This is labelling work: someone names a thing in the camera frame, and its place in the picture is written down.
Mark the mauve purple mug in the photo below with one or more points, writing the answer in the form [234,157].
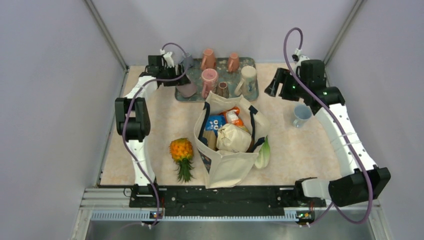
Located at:
[187,90]

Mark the pink patterned mug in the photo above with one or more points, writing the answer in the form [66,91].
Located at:
[209,78]

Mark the white ceramic mug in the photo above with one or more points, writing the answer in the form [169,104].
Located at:
[187,60]

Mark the salmon pink mug left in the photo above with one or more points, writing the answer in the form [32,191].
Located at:
[208,60]

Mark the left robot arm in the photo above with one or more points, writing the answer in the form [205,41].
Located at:
[131,112]

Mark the pineapple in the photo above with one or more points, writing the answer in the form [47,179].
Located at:
[181,151]

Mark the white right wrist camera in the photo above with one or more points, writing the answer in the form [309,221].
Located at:
[298,57]

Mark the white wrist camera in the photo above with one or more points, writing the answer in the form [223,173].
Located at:
[168,58]
[298,57]

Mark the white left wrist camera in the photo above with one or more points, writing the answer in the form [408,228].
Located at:
[168,58]

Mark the orange snack packet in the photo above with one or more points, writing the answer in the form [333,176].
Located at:
[231,116]

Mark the cream canvas tote bag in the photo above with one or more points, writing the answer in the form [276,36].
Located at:
[225,170]

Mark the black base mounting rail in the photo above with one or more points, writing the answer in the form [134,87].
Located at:
[238,201]

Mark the salmon pink mug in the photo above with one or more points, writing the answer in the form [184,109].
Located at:
[233,62]
[208,60]

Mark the cream dragon print mug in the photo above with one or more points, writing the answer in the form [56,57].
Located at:
[247,83]

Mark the salmon pink mug right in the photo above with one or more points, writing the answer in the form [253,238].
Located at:
[233,62]

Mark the blue cookie snack bag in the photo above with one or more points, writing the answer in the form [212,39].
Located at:
[214,123]

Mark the brown striped mug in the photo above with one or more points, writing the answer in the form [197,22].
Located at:
[222,90]

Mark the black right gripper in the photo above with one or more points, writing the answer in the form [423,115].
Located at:
[282,76]

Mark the light blue mug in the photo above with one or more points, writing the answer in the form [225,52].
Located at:
[301,114]

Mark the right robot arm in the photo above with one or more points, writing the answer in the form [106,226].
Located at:
[361,179]

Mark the cream paper wrapped package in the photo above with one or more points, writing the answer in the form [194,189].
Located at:
[233,138]

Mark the green romaine lettuce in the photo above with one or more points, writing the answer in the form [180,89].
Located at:
[264,155]

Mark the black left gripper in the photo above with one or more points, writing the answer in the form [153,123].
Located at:
[183,79]

